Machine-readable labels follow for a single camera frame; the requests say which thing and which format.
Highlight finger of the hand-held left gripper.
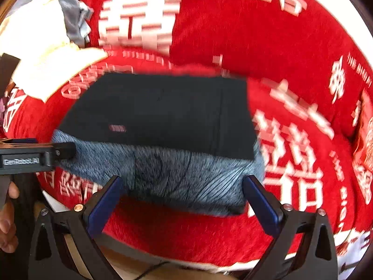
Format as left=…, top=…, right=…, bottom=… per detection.
left=54, top=142, right=77, bottom=161

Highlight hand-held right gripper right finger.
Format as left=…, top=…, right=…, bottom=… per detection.
left=242, top=176, right=338, bottom=280

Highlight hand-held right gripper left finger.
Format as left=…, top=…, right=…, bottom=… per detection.
left=28, top=176, right=127, bottom=280

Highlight black pants with grey lining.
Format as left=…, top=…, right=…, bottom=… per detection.
left=52, top=71, right=266, bottom=217

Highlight person's left hand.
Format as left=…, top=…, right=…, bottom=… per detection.
left=0, top=181, right=20, bottom=253

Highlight cream cloth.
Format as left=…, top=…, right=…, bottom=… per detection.
left=0, top=0, right=109, bottom=103

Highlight grey cloth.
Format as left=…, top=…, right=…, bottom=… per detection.
left=38, top=0, right=94, bottom=48

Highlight red printed blanket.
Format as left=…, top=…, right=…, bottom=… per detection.
left=0, top=0, right=373, bottom=272

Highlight black cable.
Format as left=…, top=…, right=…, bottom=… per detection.
left=136, top=262, right=171, bottom=280

